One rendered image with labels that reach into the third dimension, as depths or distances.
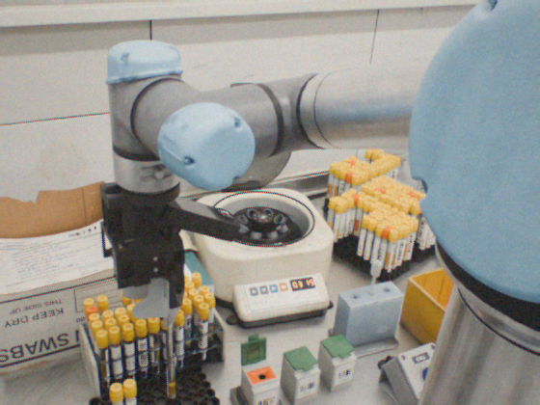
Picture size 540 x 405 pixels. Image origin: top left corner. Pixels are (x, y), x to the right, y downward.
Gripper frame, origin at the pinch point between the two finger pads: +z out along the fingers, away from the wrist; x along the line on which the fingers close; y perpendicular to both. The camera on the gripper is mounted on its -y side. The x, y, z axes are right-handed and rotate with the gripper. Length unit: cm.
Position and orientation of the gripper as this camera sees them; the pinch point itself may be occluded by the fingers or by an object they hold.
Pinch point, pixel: (169, 313)
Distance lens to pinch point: 81.4
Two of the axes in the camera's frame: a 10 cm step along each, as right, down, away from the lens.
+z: -0.7, 8.7, 4.9
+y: -8.9, 1.8, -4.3
